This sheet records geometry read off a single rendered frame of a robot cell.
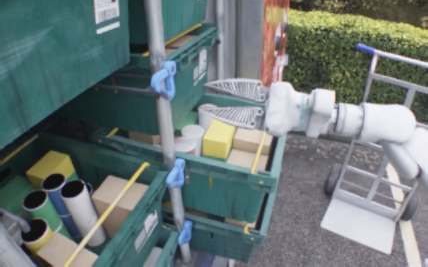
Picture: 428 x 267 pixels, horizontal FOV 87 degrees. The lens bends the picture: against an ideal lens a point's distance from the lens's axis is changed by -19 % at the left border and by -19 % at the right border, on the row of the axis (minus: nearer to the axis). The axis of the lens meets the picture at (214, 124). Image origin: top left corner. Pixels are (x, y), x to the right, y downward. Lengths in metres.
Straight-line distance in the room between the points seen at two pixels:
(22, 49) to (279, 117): 0.42
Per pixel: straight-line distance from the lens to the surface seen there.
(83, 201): 0.78
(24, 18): 0.38
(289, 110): 0.50
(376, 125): 0.51
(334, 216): 2.25
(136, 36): 0.70
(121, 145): 0.90
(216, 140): 0.88
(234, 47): 1.03
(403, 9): 5.79
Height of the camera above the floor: 1.65
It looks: 32 degrees down
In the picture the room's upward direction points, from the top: 1 degrees counter-clockwise
